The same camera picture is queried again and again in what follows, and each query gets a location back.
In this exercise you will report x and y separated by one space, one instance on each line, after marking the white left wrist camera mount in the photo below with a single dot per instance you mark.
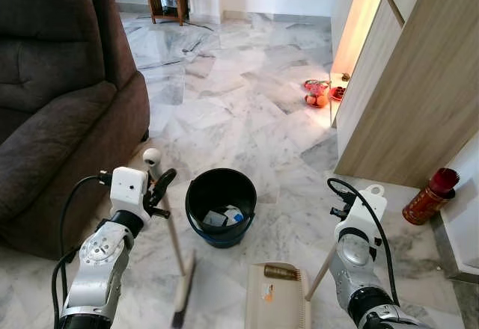
129 188

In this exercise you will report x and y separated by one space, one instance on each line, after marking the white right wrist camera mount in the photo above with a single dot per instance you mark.
363 213

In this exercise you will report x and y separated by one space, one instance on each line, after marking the beige plastic dustpan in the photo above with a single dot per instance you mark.
277 306

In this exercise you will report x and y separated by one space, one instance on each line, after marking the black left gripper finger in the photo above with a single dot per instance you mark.
166 181

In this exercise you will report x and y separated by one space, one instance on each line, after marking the dark brown wrapper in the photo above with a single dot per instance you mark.
281 272

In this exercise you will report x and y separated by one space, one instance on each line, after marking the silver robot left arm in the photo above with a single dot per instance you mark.
101 262

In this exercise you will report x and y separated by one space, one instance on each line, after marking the red canister with cap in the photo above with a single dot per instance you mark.
425 203

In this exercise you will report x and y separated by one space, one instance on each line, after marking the blue white packet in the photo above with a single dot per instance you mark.
235 213

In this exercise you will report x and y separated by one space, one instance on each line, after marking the grey carton piece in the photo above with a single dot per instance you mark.
215 219

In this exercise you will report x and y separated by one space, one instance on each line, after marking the light wooden cabinet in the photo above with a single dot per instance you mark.
419 82

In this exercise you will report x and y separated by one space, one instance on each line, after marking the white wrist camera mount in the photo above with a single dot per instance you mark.
129 188
363 213

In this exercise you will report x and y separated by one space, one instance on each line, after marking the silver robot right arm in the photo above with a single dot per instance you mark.
352 258

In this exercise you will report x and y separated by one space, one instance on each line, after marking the small red bowl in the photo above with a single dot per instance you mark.
337 93

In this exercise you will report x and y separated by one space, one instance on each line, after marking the black plastic bucket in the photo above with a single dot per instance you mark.
221 187

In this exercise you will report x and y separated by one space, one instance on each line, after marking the dark brown fabric sofa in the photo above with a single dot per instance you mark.
60 82

